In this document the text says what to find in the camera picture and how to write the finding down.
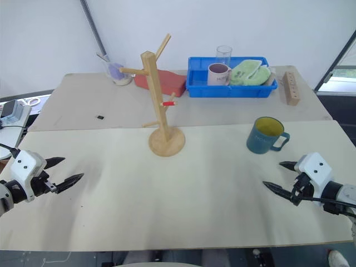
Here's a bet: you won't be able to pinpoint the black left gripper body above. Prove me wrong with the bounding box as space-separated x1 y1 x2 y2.
29 170 60 197

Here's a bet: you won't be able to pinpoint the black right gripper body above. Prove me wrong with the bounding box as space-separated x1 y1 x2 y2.
290 172 315 207

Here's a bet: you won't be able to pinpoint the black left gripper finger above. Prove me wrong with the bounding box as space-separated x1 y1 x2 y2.
55 172 85 194
43 156 66 171

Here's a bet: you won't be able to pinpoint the clear plastic cup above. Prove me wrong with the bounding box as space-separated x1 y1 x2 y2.
96 52 133 87

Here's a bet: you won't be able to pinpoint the wooden mug tree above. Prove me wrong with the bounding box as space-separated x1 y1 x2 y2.
119 33 186 157

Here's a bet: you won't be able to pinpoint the blue mug yellow inside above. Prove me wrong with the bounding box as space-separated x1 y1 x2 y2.
246 116 291 155

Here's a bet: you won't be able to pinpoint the grey blue box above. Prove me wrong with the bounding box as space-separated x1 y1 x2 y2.
1 99 25 123

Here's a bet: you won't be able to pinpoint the wooden block with holes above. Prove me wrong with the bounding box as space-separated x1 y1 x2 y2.
279 71 302 107

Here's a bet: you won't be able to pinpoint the white shoe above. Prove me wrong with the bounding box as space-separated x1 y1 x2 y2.
328 249 350 267

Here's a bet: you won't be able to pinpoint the blue plastic bin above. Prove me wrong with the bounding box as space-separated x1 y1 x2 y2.
185 56 279 98

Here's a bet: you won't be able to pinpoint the green cloth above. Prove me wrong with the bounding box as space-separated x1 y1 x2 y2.
229 59 272 86

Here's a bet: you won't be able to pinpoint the pale pink mug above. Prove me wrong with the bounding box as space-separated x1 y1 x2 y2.
207 63 233 87

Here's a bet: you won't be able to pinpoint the clear drinking glass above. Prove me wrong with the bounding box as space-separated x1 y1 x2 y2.
216 46 233 68

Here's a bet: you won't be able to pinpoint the red block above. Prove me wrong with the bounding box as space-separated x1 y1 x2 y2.
134 69 187 98

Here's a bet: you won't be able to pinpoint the grey metal conduit pole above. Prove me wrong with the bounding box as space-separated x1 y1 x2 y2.
80 0 108 57

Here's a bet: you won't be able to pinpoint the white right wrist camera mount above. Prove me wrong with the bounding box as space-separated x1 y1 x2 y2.
294 152 334 207

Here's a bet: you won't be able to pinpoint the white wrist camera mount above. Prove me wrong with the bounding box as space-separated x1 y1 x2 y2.
9 150 48 202
294 152 334 207

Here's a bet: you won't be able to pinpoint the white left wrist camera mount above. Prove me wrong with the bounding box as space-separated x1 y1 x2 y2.
9 150 48 202

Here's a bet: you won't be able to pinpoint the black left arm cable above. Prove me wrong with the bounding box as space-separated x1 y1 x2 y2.
0 143 21 158

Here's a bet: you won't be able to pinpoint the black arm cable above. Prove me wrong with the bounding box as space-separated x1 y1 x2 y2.
301 194 356 219
0 143 21 158

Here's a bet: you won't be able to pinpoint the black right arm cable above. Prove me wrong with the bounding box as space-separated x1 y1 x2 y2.
301 194 356 219

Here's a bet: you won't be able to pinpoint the thin black cable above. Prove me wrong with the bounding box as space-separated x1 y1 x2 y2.
0 124 29 132

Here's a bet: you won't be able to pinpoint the white handled scissors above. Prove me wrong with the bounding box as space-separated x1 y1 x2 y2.
19 97 42 107

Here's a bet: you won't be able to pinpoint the dark window frame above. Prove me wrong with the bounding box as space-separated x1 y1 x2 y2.
312 29 356 97

